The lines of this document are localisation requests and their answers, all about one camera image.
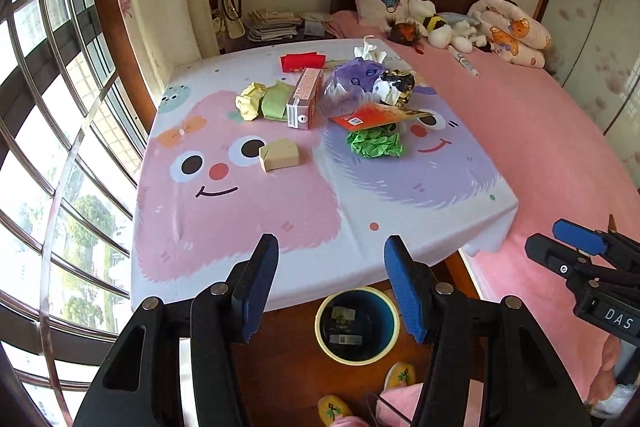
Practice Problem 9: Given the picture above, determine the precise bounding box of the wardrobe with frosted doors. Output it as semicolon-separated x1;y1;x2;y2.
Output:
537;0;640;158

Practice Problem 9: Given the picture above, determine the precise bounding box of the person's left yellow slipper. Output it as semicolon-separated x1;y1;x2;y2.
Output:
318;395;351;423

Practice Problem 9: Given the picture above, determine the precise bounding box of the black and white wrapper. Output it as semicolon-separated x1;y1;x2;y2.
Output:
372;69;417;108

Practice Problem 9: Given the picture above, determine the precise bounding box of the dark wooden nightstand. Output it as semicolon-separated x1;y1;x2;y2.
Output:
220;27;341;55

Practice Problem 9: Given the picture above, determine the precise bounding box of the person's right forearm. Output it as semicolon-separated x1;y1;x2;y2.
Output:
587;334;626;408

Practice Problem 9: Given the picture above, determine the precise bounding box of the person's left leg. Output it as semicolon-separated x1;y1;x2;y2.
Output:
330;414;373;427

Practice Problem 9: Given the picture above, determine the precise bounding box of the purple plastic bag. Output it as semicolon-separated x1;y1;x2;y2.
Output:
320;58;388;108

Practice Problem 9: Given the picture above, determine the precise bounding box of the red paper sheet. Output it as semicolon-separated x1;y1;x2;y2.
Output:
279;52;326;72

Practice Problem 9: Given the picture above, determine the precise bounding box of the green paper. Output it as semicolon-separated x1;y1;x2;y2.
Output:
346;126;403;159

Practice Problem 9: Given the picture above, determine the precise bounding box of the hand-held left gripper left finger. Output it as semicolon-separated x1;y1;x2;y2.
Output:
72;233;280;427

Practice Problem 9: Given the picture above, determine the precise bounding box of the white tote bag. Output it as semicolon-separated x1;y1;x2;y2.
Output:
214;0;247;38

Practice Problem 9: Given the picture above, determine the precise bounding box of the bear print rolled blanket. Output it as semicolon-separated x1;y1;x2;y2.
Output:
467;0;553;68

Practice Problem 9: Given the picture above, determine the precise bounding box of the bee plush toy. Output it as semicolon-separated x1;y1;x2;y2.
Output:
406;0;453;48

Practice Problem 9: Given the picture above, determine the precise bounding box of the round cream rimmed waste bin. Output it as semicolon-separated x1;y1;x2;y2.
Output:
315;287;401;365

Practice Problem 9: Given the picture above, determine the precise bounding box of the small white plush toy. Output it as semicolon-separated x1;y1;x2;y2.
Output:
452;19;493;52

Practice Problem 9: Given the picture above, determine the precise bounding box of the white marker pen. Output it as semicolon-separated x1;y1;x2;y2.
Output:
447;46;480;78

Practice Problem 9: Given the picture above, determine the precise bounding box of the person's yellow slipper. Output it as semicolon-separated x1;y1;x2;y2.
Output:
385;362;417;390
318;395;351;423

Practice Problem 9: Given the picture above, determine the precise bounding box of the window with metal grille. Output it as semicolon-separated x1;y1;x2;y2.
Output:
0;0;166;427

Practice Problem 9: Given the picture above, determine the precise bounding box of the stack of books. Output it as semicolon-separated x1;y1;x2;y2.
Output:
246;8;303;42

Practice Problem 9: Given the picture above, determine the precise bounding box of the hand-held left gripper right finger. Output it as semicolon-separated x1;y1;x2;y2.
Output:
383;235;593;427

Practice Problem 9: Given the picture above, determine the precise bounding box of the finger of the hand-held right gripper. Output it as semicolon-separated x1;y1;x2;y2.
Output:
524;233;640;289
552;218;640;269

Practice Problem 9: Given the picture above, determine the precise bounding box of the yellow paper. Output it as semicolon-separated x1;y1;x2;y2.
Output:
235;81;268;122

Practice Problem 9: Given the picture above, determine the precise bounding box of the small beige box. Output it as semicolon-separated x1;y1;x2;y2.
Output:
258;138;301;172

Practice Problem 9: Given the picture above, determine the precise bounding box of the person's right yellow slipper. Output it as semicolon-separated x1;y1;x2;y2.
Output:
385;362;417;390

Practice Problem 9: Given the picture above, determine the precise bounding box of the black cable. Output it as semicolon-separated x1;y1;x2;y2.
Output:
365;389;416;424

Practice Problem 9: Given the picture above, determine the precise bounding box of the orange packet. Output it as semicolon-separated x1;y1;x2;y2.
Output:
329;103;433;131

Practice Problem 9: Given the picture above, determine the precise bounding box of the white tissue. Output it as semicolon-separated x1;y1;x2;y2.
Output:
354;36;388;62

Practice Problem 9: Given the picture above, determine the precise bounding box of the green snack wrapper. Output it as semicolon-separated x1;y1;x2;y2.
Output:
260;79;296;122

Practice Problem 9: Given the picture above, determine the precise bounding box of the brown feathery toy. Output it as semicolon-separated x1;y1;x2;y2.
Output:
387;19;428;45

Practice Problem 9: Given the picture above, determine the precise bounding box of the pink bed sheet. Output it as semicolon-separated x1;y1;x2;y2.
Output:
327;9;640;408

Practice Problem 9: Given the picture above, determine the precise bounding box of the strawberry milk carton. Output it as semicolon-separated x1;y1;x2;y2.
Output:
286;68;324;130

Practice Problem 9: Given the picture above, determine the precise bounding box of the small dark printed packet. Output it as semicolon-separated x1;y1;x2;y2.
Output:
332;307;357;330

